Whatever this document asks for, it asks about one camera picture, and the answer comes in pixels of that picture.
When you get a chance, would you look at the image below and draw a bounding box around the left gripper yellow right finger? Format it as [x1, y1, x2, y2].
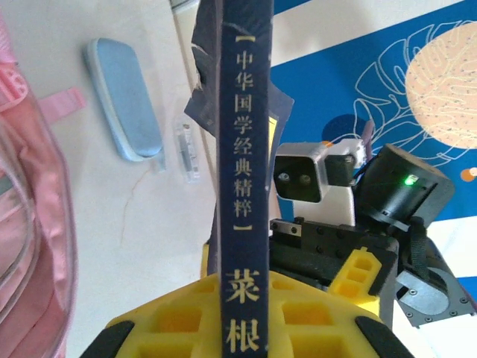
[267, 270, 414, 358]

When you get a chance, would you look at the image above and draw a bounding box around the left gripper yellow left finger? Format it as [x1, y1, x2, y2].
[80, 241, 224, 358]

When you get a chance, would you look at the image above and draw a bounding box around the dark blue gold-spine book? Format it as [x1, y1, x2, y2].
[184, 0, 295, 358]

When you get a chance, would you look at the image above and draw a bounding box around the clear plastic ruler box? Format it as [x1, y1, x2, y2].
[173, 117, 204, 186]

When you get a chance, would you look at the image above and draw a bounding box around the pink school backpack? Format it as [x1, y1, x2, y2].
[0, 9, 89, 358]

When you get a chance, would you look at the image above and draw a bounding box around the light blue pencil case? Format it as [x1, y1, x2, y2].
[83, 37, 164, 163]

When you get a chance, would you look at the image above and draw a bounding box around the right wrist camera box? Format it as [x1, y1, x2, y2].
[274, 142, 357, 204]

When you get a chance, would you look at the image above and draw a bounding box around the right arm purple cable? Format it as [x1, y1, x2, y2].
[361, 119, 375, 160]

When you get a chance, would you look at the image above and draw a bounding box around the aluminium table side rail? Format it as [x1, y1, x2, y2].
[169, 0, 200, 16]

